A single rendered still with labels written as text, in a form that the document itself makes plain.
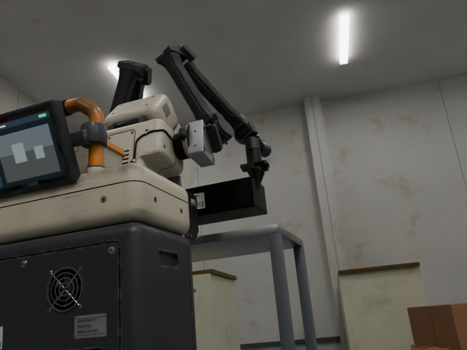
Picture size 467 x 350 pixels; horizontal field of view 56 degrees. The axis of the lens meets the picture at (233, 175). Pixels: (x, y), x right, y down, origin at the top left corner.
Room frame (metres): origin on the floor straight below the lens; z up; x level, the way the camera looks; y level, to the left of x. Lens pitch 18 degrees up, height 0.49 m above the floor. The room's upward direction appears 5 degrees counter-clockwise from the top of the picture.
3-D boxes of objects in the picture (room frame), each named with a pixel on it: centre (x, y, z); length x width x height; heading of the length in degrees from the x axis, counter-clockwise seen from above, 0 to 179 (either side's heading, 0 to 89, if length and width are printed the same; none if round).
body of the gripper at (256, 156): (1.59, -0.08, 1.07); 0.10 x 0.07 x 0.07; 72
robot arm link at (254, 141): (1.59, -0.09, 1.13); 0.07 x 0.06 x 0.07; 146
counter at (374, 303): (6.20, -1.73, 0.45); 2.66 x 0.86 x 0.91; 169
